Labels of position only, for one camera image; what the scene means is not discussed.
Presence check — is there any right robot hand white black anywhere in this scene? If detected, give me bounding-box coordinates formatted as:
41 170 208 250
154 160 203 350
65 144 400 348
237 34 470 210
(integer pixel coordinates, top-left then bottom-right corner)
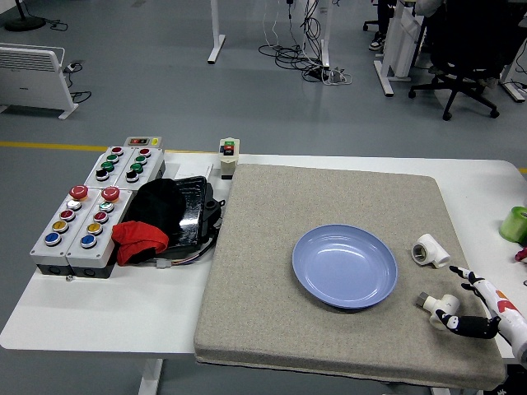
435 265 527 367

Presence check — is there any white pipe tee metal end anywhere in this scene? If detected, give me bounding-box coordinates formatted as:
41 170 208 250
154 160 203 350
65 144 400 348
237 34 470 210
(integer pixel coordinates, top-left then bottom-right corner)
414 291 461 328

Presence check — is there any white pipe elbow fitting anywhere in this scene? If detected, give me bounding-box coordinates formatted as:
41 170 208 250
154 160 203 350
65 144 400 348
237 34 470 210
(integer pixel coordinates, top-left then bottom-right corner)
412 233 451 269

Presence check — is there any blue round plate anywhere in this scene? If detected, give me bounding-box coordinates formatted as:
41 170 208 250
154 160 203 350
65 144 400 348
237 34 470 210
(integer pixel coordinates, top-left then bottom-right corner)
291 223 399 310

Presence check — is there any green tape roll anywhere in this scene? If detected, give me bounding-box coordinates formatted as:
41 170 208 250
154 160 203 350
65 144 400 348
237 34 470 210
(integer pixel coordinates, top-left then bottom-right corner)
498 206 527 244

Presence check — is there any white desk foot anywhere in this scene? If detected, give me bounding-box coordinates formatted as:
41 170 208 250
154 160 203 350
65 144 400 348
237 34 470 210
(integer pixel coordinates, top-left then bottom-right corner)
499 53 527 104

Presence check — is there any grey-brown mat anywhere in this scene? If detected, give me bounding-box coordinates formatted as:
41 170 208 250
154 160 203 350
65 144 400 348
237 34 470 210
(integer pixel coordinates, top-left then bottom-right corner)
193 163 507 392

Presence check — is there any black office chair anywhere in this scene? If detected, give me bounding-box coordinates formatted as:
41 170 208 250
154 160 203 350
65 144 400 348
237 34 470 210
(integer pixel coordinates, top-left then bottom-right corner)
408 0 527 121

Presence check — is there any person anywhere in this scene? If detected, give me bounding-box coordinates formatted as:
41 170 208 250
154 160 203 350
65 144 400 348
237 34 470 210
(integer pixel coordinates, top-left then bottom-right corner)
368 0 399 52

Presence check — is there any white paper card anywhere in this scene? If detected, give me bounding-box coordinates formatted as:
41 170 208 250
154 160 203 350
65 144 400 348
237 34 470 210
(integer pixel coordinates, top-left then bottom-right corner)
172 163 214 180

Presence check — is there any black cloth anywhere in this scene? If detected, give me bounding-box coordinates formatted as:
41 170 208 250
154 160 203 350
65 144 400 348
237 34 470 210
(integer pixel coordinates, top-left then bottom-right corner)
123 178 187 244

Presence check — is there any red cloth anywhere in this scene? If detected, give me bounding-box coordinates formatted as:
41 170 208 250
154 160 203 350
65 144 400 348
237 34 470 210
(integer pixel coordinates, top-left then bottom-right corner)
111 221 170 266

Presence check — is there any white table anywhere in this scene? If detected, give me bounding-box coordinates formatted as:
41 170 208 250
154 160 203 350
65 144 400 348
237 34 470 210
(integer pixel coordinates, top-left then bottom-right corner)
0 151 527 395

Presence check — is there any grey four-button control box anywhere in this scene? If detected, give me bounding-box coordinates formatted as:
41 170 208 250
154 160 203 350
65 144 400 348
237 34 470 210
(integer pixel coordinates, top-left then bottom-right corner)
83 146 135 188
116 146 166 191

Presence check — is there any grey five-button control box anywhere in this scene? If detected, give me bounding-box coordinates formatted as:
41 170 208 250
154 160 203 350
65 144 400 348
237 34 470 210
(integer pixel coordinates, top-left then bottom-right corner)
65 187 133 280
29 184 102 276

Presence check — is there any white panel heater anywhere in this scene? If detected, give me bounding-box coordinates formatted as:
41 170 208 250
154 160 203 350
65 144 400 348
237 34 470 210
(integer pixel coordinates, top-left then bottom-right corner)
0 43 79 121

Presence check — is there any black stand base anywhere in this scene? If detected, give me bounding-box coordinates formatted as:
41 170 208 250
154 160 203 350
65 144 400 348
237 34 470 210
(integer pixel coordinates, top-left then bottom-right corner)
3 0 47 32

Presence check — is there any white desk frame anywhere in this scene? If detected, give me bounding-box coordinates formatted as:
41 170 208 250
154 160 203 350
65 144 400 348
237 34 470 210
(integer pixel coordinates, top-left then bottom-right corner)
373 0 427 98

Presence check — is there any beige start-stop switch box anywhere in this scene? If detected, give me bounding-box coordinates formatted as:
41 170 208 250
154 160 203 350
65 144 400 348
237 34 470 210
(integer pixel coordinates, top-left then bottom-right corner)
218 137 241 181

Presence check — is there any white desk leg with cables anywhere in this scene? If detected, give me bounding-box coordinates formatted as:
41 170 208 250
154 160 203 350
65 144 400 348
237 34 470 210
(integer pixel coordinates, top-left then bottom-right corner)
302 0 333 69

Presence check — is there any black floor cable bundle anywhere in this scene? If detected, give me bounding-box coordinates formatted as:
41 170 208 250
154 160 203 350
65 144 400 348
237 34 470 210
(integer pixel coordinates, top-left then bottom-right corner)
258 0 353 86

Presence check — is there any white connector with wires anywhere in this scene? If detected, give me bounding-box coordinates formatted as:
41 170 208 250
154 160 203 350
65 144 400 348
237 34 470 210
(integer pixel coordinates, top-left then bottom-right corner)
155 242 216 271

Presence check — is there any small grey switch panel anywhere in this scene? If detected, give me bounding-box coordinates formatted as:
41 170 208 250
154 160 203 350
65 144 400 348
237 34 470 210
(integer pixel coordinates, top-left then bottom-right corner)
124 136 164 150

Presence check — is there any power strip with black cord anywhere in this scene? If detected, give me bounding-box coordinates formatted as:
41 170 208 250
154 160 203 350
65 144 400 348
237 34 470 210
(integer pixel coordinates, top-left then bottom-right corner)
63 60 92 104

